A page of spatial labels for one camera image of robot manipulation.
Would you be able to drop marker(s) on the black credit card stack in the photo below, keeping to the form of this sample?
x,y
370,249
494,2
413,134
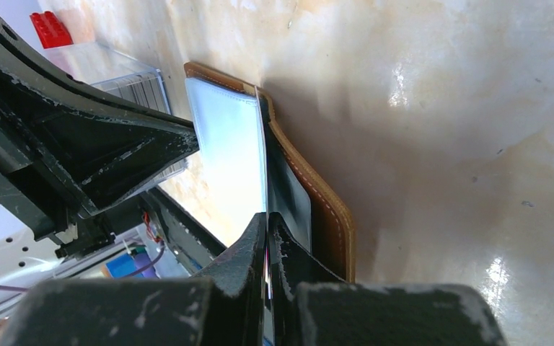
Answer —
x,y
145,89

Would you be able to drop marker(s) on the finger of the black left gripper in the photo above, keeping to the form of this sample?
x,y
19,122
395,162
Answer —
x,y
24,191

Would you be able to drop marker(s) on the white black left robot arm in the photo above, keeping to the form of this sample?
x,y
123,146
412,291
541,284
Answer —
x,y
24,260

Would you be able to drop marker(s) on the red plastic block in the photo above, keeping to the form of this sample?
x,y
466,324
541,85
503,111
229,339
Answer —
x,y
51,31

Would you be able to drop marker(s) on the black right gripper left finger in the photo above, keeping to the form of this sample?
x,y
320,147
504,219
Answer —
x,y
222,304

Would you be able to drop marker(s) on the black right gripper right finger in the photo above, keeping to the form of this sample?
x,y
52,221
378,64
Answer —
x,y
313,306

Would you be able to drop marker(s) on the clear acrylic card box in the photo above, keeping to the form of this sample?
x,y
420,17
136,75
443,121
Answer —
x,y
98,147

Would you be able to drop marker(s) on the brown leather card holder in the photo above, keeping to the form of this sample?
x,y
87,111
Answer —
x,y
226,120

